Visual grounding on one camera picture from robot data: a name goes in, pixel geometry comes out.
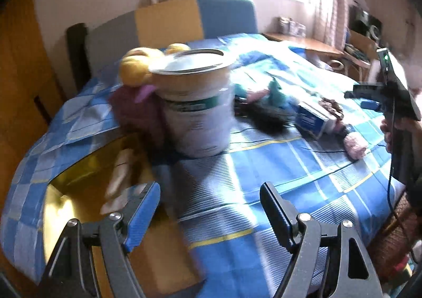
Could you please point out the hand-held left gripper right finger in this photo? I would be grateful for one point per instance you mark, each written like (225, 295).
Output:
(276, 215)

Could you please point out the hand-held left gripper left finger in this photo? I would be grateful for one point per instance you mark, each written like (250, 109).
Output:
(142, 210)

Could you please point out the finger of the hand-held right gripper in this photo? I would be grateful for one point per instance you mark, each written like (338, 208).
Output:
(364, 91)
(372, 105)

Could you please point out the small pink doll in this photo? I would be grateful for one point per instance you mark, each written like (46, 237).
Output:
(355, 145)

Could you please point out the blue and white box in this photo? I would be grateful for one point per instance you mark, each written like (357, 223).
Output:
(311, 118)

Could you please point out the black furry toy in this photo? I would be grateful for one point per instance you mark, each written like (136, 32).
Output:
(267, 118)

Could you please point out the teal and pink plush toy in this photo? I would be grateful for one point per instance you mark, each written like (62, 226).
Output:
(263, 92)

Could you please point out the large cream tin can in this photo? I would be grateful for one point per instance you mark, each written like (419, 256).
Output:
(197, 110)

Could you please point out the yellow plush toy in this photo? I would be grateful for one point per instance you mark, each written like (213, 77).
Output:
(135, 65)

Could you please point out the beige soft toy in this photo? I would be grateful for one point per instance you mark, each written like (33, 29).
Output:
(119, 173)

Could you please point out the person's right hand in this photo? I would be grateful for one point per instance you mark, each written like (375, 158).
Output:
(386, 135)

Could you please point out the blue checkered blanket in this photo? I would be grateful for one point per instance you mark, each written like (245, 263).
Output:
(263, 166)

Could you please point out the cluttered shelf unit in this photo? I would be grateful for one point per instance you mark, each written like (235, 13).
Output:
(362, 34)

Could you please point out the wooden desk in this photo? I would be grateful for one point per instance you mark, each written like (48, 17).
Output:
(306, 42)

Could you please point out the glass jars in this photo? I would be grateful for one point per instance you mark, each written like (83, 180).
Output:
(290, 26)

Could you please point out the brown woven basket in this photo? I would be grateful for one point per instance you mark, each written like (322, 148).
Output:
(395, 238)

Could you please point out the wooden wardrobe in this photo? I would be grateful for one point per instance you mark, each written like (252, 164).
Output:
(23, 70)

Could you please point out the grey yellow blue headboard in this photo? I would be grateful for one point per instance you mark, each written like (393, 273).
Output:
(165, 21)

